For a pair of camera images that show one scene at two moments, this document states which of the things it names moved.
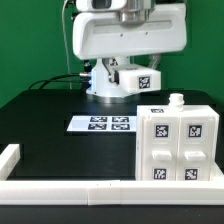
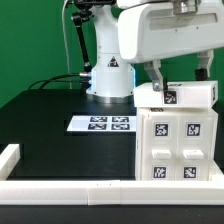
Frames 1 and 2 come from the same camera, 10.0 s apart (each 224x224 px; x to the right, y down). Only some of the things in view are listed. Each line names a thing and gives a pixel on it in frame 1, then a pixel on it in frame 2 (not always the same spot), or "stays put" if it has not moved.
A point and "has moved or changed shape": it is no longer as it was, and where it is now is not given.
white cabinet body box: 177,143 stays put
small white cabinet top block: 134,78 has moved or changed shape
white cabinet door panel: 161,148 stays put
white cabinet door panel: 196,148 stays put
